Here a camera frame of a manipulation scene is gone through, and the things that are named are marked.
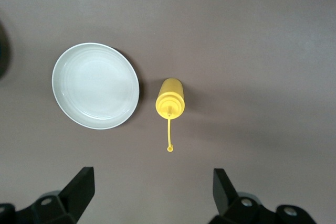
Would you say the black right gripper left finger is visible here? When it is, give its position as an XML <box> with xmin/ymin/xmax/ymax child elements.
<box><xmin>0</xmin><ymin>166</ymin><xmax>95</xmax><ymax>224</ymax></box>

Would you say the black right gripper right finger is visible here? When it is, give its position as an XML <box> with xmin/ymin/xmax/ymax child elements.
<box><xmin>212</xmin><ymin>167</ymin><xmax>316</xmax><ymax>224</ymax></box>

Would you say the beige round plate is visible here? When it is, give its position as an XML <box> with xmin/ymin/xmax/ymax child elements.
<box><xmin>51</xmin><ymin>42</ymin><xmax>140</xmax><ymax>130</ymax></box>

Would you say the blue round plate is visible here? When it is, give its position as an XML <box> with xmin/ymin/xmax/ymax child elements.
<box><xmin>0</xmin><ymin>19</ymin><xmax>13</xmax><ymax>78</ymax></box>

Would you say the yellow squeeze bottle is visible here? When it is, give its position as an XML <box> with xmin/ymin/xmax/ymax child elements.
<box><xmin>155</xmin><ymin>77</ymin><xmax>186</xmax><ymax>153</ymax></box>

